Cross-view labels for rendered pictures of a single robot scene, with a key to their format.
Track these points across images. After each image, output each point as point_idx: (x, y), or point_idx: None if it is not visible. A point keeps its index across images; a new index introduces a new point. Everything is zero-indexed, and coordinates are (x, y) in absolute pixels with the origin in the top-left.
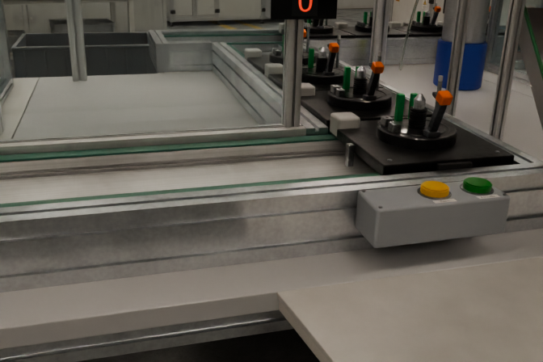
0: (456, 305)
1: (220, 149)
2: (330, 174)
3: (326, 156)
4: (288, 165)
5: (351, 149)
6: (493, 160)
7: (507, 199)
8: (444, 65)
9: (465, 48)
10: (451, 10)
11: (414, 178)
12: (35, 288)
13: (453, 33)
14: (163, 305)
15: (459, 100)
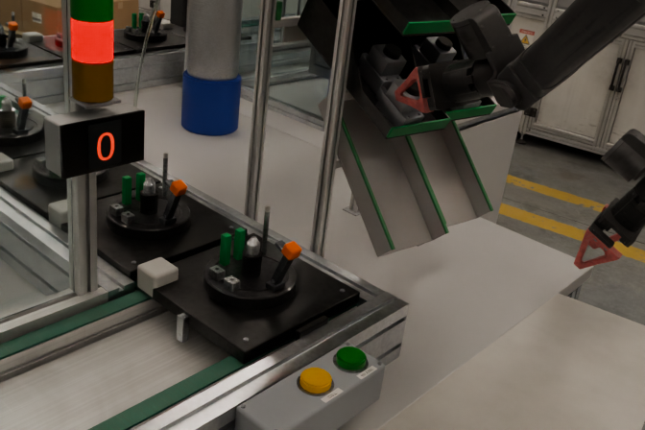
0: None
1: (5, 361)
2: (164, 360)
3: (141, 322)
4: (103, 355)
5: (185, 322)
6: (343, 304)
7: (383, 369)
8: (196, 107)
9: (220, 87)
10: (198, 40)
11: (281, 361)
12: None
13: (251, 125)
14: None
15: (225, 155)
